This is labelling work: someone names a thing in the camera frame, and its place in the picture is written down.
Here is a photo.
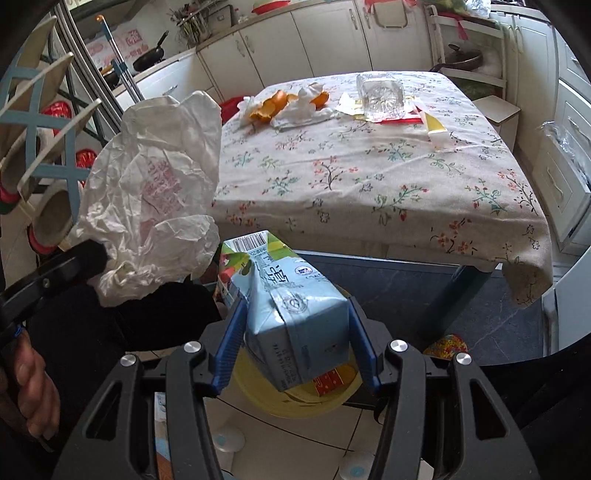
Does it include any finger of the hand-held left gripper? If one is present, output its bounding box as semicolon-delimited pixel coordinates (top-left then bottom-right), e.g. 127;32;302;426
0;240;109;335

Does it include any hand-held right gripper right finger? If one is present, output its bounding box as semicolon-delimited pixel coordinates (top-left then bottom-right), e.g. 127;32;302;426
346;298;541;480

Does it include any clear plastic bag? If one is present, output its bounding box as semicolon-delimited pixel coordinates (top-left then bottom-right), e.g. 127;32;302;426
538;120;591;195

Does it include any grey metal folding frame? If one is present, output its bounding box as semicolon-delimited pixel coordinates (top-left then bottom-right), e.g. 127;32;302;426
60;0;123;139

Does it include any white round puck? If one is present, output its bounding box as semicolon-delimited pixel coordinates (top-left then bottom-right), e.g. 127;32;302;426
210;425;245;455
337;450;375;480

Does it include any white tissue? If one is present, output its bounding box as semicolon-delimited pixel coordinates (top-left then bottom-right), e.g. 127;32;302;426
270;83;338;129

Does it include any bag of green vegetables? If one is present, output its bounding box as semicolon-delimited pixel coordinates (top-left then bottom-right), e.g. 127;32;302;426
434;0;490;17

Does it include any red cloth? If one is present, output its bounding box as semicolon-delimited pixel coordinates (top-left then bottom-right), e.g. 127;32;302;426
434;13;469;42

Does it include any yellow plastic bin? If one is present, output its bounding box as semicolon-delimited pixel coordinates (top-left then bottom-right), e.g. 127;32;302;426
231;286;365;418

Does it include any red lined waste bin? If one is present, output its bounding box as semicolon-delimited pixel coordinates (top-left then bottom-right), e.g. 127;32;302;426
219;96;245;123

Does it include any white plastic bag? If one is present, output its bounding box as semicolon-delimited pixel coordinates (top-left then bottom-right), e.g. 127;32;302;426
69;90;225;308

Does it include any cream paper wrapper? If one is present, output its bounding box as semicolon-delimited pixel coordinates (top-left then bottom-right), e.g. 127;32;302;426
336;92;365;116

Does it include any large orange peel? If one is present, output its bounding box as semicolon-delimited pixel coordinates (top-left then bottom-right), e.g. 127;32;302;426
249;90;301;125

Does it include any utensil rack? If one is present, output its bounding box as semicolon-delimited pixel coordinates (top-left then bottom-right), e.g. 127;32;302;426
171;2;218;47

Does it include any white storage cart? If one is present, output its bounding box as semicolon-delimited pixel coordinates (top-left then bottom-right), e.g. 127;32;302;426
427;11;509;90

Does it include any clear plastic container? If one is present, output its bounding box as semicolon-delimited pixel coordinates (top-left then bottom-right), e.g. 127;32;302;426
355;73;407;123

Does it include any red printed cushion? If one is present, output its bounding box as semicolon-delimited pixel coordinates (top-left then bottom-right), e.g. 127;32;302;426
41;102;72;134
74;148;98;185

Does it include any blue dustpan with broom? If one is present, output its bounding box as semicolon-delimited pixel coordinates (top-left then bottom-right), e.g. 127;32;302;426
96;14;144;102

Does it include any white hanging bin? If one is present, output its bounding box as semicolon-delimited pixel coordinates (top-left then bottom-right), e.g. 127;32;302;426
362;0;411;31

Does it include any pale blue carton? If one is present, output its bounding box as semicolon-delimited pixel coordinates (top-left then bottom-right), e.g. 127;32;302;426
152;392;174;480

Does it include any colourful patterned bag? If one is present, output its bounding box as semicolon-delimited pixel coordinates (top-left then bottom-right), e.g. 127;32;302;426
422;333;469;361

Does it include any light blue milk carton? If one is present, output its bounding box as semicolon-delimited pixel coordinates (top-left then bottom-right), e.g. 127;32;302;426
217;231;352;393

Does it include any person's dark clothing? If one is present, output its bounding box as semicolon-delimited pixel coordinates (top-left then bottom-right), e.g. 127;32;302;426
28;277;222;462

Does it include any black wok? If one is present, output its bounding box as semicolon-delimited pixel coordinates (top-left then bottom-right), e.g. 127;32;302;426
131;31;169;72

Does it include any white blue folding chair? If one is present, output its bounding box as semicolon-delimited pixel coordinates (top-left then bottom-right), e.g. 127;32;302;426
0;16;75;121
0;99;105;259

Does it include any yellow paper wrapper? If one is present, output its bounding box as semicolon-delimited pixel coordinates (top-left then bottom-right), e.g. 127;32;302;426
418;108;455;151

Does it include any dark lidded wok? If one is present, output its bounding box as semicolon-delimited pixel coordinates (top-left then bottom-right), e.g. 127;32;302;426
443;44;483;71

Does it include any white low stool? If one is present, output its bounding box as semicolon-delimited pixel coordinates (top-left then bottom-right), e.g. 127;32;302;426
471;95;520;153

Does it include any person's left hand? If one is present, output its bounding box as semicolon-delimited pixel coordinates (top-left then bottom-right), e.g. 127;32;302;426
7;336;61;440

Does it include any floral tablecloth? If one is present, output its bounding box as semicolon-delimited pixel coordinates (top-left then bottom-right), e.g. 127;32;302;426
210;71;555;308

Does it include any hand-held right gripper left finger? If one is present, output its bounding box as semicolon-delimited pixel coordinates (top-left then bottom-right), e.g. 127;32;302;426
53;300;250;480

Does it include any red patterned small box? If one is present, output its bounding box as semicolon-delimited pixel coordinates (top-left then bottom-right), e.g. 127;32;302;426
314;367;356;398

